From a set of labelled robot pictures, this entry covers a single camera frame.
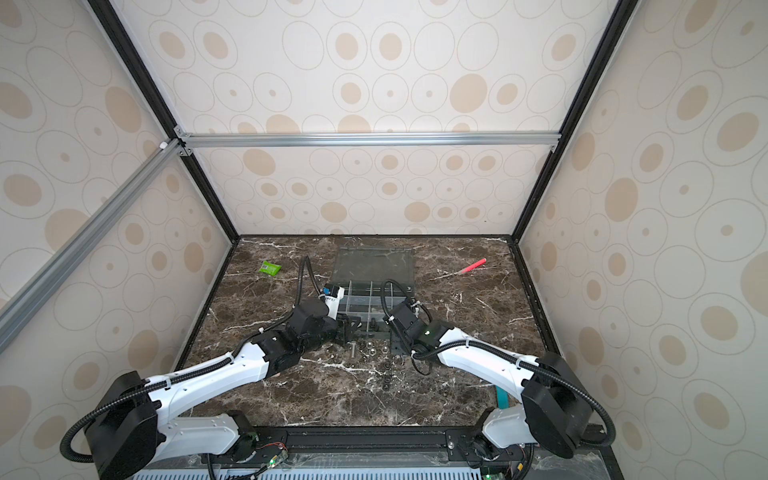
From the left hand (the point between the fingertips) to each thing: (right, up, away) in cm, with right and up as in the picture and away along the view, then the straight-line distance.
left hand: (362, 316), depth 79 cm
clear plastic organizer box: (-3, +11, +30) cm, 32 cm away
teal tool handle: (+38, -23, +2) cm, 45 cm away
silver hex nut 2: (+6, -12, +10) cm, 17 cm away
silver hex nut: (+2, -12, +10) cm, 16 cm away
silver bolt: (-4, -12, +10) cm, 16 cm away
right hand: (+10, -8, +5) cm, 14 cm away
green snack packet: (-37, +12, +29) cm, 49 cm away
